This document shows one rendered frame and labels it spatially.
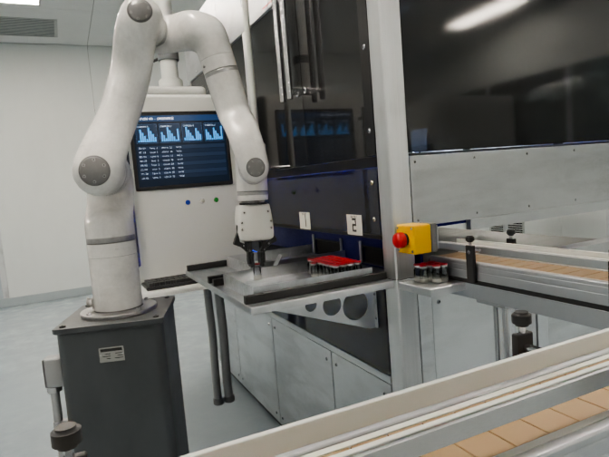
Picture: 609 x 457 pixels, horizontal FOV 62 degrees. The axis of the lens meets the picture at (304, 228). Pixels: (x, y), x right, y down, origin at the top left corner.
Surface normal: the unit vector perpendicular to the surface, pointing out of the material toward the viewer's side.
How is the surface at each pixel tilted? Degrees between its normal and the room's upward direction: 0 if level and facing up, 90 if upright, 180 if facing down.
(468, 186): 90
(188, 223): 90
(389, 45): 90
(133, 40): 127
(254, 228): 94
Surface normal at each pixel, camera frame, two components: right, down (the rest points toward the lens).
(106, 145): 0.33, -0.37
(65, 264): 0.43, 0.05
